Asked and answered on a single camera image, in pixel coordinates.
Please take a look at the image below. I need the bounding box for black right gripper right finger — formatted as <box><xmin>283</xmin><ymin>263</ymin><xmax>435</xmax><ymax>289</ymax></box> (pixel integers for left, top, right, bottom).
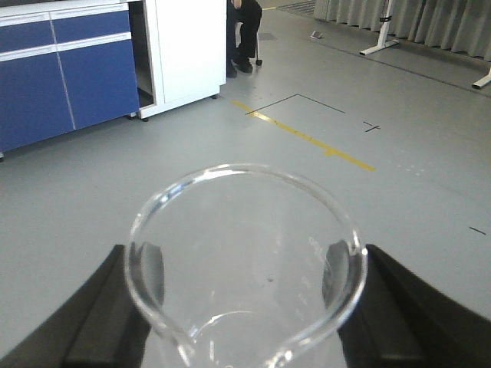
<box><xmin>322</xmin><ymin>241</ymin><xmax>490</xmax><ymax>367</ymax></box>

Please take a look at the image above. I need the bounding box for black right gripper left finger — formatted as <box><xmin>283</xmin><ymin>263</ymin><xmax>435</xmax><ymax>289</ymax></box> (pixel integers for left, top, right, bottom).
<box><xmin>1</xmin><ymin>245</ymin><xmax>150</xmax><ymax>367</ymax></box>

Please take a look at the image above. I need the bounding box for clear glass beaker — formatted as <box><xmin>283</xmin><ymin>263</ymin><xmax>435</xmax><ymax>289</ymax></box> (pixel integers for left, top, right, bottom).
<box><xmin>124</xmin><ymin>164</ymin><xmax>367</xmax><ymax>367</ymax></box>

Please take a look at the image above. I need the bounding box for blue drawer cabinet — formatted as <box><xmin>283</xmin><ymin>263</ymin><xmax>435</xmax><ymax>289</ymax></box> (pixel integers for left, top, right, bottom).
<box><xmin>1</xmin><ymin>1</ymin><xmax>140</xmax><ymax>153</ymax></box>

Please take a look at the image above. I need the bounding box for white cabinet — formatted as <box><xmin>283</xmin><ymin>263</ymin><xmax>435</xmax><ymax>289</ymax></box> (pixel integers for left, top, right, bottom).
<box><xmin>128</xmin><ymin>1</ymin><xmax>226</xmax><ymax>121</ymax></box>

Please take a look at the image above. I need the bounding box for white stand leg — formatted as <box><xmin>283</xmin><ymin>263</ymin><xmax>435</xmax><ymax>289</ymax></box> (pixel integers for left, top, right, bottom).
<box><xmin>359</xmin><ymin>0</ymin><xmax>400</xmax><ymax>56</ymax></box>

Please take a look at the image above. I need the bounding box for grey curtain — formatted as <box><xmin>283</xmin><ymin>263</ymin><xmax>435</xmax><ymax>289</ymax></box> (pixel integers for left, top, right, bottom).
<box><xmin>314</xmin><ymin>0</ymin><xmax>490</xmax><ymax>61</ymax></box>

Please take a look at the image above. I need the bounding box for seated person in black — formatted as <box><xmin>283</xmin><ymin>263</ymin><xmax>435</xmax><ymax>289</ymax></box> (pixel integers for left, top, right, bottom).
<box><xmin>226</xmin><ymin>0</ymin><xmax>262</xmax><ymax>78</ymax></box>

